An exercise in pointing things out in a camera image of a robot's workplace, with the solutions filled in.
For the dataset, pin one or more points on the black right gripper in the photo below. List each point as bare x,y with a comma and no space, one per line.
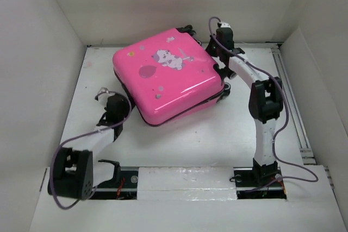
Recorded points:
211,39

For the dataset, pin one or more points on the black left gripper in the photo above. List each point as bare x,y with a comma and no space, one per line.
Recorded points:
126,104

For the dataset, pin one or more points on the pink hard-shell suitcase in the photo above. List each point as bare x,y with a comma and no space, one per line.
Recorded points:
169,75

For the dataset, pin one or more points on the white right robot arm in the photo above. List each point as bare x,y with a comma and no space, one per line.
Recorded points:
265,101

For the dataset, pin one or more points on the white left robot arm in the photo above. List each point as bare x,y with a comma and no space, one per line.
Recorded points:
76,169

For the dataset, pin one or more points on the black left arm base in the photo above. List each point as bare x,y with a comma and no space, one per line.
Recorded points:
124,189

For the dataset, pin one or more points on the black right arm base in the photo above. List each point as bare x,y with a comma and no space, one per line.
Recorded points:
248,187

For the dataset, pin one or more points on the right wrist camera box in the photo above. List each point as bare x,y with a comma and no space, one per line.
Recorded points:
222,24

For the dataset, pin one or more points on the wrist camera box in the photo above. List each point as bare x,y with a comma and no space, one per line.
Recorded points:
222,24
102,96

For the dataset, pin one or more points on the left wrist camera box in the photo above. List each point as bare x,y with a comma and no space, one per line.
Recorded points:
102,96

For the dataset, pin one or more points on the aluminium side rail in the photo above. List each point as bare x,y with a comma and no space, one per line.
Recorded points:
304,144

